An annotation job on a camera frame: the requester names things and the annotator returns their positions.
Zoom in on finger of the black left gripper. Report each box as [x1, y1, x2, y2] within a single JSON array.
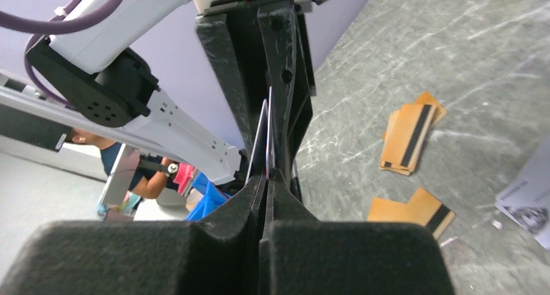
[[257, 1, 309, 189], [195, 14, 267, 154]]

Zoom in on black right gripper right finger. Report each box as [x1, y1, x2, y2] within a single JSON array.
[[259, 170, 455, 294]]

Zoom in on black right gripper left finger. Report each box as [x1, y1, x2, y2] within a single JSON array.
[[1, 176, 266, 294]]

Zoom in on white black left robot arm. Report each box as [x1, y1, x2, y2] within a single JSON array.
[[1, 0, 325, 196]]

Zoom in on gold card under holder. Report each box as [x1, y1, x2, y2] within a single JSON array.
[[366, 187, 456, 239]]

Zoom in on gold card stack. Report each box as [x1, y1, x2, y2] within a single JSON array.
[[379, 91, 447, 176]]

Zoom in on blue plastic bin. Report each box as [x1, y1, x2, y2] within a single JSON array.
[[185, 172, 231, 221]]

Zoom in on person in background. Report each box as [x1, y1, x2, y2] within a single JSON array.
[[65, 128, 190, 219]]

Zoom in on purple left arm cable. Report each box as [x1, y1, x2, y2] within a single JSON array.
[[0, 0, 132, 109]]

